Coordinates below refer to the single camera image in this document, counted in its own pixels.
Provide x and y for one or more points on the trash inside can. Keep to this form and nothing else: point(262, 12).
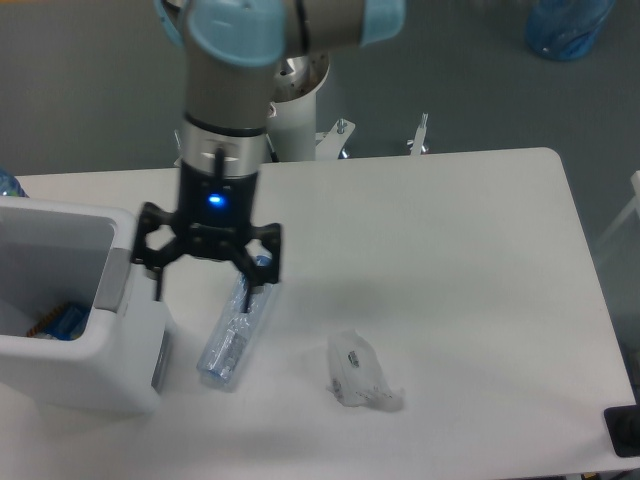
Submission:
point(66, 322)

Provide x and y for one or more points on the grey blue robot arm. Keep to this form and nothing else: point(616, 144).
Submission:
point(233, 52)

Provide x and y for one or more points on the clear plastic water bottle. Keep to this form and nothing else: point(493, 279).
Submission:
point(225, 354)

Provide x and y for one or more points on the clear crumpled plastic bag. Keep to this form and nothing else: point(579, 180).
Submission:
point(356, 378)

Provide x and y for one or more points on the black device at table edge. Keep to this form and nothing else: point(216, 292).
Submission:
point(623, 426)

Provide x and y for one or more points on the white push-button trash can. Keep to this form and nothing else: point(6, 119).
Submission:
point(56, 253)

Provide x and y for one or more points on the white frame at right edge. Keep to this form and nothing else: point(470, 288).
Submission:
point(623, 230)

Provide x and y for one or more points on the large blue water jug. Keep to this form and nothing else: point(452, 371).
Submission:
point(565, 30)

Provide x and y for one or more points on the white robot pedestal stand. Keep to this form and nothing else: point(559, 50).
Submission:
point(291, 134)

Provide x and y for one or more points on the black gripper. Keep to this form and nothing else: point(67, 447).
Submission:
point(215, 220)

